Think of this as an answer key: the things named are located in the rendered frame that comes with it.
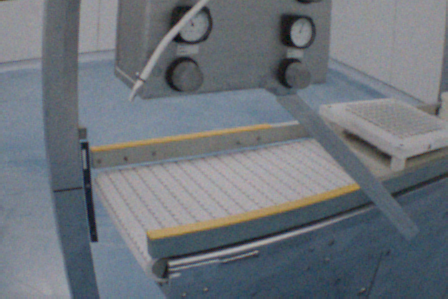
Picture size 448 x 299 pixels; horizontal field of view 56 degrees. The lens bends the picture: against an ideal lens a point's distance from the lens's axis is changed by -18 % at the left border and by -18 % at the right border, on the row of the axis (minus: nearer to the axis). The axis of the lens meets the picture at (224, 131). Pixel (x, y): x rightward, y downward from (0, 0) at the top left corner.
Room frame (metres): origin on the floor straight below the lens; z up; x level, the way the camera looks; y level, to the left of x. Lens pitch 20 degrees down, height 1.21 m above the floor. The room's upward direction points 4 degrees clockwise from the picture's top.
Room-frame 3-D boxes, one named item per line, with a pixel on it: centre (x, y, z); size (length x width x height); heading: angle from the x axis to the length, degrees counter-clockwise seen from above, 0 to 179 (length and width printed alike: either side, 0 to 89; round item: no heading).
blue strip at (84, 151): (0.71, 0.22, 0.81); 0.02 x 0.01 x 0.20; 119
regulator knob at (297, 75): (0.50, -0.07, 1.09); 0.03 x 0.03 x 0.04; 29
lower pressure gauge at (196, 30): (0.45, 0.03, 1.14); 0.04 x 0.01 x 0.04; 119
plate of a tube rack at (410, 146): (0.87, -0.35, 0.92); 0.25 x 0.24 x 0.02; 29
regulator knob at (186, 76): (0.45, 0.04, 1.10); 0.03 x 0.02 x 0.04; 119
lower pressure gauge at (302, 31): (0.51, -0.07, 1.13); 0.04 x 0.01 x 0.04; 119
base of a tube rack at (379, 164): (0.87, -0.35, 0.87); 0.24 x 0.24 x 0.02; 29
